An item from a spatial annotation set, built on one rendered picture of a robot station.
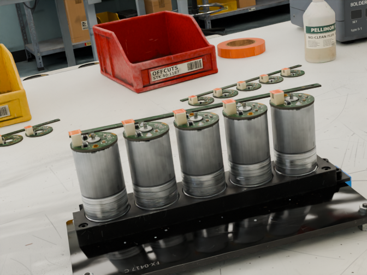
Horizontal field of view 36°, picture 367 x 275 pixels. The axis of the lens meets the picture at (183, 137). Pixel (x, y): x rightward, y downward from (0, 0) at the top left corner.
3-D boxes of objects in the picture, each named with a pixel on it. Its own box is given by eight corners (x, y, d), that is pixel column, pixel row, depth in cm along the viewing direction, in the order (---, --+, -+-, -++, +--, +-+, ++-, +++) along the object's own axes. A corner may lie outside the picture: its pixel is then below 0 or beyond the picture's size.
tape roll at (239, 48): (207, 57, 70) (206, 47, 70) (236, 45, 74) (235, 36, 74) (248, 59, 66) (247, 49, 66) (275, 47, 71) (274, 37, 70)
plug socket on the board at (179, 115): (191, 123, 30) (190, 111, 30) (176, 126, 30) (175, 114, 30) (188, 118, 31) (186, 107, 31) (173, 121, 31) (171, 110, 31)
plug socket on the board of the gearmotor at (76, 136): (88, 144, 29) (85, 132, 29) (71, 148, 29) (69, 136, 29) (86, 139, 30) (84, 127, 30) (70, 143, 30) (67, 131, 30)
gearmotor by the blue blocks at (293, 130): (325, 183, 33) (321, 99, 31) (285, 193, 32) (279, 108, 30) (306, 167, 35) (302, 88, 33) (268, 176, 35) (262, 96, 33)
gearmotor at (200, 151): (233, 205, 32) (224, 119, 30) (191, 215, 31) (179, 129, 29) (219, 187, 34) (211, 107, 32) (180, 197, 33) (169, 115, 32)
